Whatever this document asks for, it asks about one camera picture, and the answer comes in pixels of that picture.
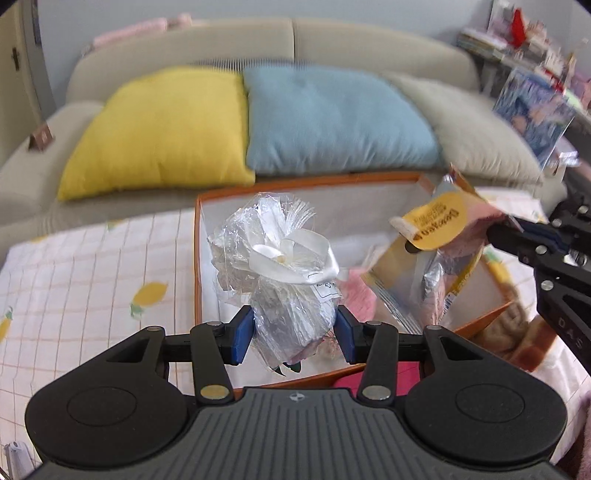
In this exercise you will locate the pink plush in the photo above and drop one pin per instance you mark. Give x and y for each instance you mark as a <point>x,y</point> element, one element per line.
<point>138,30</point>

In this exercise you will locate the shiny plastic bag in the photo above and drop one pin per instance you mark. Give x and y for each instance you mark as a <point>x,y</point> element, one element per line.
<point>563,162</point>

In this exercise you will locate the lemon print checked blanket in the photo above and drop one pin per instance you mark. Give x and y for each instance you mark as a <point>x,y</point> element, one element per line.
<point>92,286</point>

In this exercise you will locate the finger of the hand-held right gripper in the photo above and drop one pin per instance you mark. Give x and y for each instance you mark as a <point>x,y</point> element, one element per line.
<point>526,244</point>
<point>577,217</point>

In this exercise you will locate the striped cloth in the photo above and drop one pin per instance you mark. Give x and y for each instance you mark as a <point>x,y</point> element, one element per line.
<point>249,64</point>

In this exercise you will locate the beige sofa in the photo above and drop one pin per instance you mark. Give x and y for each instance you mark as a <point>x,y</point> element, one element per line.
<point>323,41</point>

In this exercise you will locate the small brown box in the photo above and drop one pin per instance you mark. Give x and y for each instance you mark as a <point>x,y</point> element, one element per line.
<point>41,137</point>

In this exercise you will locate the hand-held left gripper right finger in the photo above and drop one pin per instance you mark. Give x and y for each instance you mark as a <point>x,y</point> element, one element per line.
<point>347,334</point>

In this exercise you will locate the orange storage box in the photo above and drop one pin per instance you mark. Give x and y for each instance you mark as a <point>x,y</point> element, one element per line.
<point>221,217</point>

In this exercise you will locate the stack of books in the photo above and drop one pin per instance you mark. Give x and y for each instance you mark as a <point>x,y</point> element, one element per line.
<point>480,44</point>

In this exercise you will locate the light blue pillow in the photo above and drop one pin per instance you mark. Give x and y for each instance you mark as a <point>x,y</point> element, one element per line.
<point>332,120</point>

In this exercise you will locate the beige pillow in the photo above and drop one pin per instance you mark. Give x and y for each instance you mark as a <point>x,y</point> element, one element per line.
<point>471,129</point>

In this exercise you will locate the red ornament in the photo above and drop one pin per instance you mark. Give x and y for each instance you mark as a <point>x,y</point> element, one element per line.
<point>519,27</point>

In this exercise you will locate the salmon knit cloth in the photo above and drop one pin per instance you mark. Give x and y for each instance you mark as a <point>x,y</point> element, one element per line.
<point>358,293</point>

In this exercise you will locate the printed blue bag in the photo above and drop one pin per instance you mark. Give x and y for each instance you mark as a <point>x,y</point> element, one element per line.
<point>535,115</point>

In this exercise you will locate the yellow pillow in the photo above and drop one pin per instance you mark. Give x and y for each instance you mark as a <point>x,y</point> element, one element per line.
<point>166,129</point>

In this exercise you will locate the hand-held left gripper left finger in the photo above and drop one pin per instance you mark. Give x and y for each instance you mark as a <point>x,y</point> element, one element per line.
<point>242,334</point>

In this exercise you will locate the brown fluffy plush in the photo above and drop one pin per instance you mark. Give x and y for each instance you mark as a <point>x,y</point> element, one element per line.
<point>508,323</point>

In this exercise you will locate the cream door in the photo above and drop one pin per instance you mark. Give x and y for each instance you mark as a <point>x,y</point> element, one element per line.
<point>18,69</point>

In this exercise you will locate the white plastic object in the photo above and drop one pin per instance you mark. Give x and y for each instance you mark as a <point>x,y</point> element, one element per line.
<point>17,461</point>

